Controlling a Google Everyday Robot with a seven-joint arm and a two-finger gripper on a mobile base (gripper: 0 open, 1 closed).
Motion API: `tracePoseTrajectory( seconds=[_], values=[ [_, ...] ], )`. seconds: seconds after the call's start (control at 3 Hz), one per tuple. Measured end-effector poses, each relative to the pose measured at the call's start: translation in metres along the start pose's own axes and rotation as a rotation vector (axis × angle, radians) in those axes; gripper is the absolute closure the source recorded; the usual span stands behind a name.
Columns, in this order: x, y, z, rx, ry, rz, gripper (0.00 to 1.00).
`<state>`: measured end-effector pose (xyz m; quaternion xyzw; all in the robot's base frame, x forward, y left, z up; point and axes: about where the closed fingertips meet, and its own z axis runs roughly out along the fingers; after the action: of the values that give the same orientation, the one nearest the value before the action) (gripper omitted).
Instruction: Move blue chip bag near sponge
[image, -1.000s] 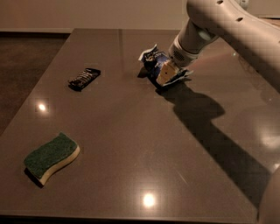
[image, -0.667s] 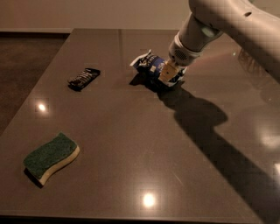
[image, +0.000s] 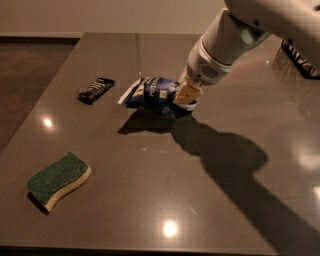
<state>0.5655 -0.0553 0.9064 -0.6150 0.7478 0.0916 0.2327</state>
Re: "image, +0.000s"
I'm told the black wire basket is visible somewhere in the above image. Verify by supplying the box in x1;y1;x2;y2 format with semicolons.
281;41;320;80

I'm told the blue chip bag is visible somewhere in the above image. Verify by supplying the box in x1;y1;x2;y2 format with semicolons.
118;77;197;119

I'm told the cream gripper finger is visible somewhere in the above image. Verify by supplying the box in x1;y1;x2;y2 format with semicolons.
173;81;203;104

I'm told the black snack bar wrapper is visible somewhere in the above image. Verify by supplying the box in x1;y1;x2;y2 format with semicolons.
78;77;114;103

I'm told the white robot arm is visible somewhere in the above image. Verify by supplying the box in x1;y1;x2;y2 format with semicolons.
174;0;320;105

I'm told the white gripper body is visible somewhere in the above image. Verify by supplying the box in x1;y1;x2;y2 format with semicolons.
179;37;233;85

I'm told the green and white sponge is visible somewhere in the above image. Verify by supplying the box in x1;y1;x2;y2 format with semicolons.
27;152;91;212

